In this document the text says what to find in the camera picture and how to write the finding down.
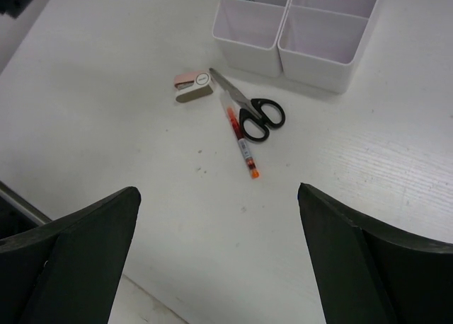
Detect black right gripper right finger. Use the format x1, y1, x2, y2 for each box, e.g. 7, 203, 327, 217
298, 183, 452, 323

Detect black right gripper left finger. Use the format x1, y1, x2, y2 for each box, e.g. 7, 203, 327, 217
1, 187, 141, 323

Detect upper red gel pen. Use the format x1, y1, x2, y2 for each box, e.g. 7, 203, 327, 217
220, 91, 260, 179

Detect right white compartment organizer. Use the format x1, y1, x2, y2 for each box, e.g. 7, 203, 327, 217
278, 0, 383, 94

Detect white compartment organizer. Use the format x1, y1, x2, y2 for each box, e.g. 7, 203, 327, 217
212, 0, 289, 78
278, 0, 383, 94

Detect left white compartment organizer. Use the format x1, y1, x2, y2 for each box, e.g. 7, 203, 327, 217
212, 0, 289, 78

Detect black handled scissors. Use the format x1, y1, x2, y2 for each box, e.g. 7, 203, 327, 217
209, 68, 286, 143

